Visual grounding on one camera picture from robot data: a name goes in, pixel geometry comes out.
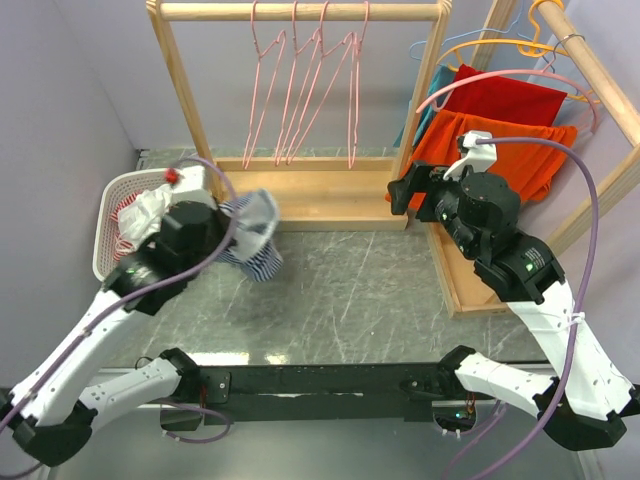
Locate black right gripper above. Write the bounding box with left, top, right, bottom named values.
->
left=386, top=158, right=481, bottom=259

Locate blue white striped tank top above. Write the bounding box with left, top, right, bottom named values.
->
left=216, top=189, right=283, bottom=282

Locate red white striped tank top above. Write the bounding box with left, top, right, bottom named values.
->
left=109, top=192, right=140, bottom=260

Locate pink wire hanger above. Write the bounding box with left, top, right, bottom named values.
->
left=242, top=1, right=287, bottom=169

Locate pink hanger of blue top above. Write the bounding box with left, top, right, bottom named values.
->
left=347, top=1, right=370, bottom=170

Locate pink hanger of white top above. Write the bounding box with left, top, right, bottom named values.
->
left=287, top=0, right=359, bottom=164

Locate pink hanger of striped top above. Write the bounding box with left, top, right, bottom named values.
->
left=274, top=1, right=321, bottom=166

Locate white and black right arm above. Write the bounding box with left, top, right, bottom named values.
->
left=388, top=162, right=639, bottom=451

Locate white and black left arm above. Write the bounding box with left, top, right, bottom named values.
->
left=1, top=201, right=238, bottom=467

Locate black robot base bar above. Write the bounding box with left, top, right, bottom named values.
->
left=138, top=360, right=501, bottom=431

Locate large pink plastic hanger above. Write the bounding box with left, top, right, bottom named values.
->
left=416, top=65, right=598, bottom=131

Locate orange plastic hanger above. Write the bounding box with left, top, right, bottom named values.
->
left=438, top=1, right=594, bottom=103

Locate white perforated laundry basket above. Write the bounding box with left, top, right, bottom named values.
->
left=92, top=168, right=215, bottom=281

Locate small wooden clothes rack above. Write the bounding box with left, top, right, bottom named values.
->
left=146, top=1, right=452, bottom=231

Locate large wooden clothes rack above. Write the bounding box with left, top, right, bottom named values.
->
left=394, top=1, right=639, bottom=317

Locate orange shirt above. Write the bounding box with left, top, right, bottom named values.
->
left=411, top=110, right=578, bottom=204

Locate red shirt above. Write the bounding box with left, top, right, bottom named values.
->
left=438, top=76, right=567, bottom=132

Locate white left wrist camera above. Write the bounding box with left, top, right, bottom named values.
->
left=164, top=166, right=211, bottom=204

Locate blue wire hanger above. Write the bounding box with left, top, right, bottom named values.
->
left=441, top=1, right=525, bottom=47

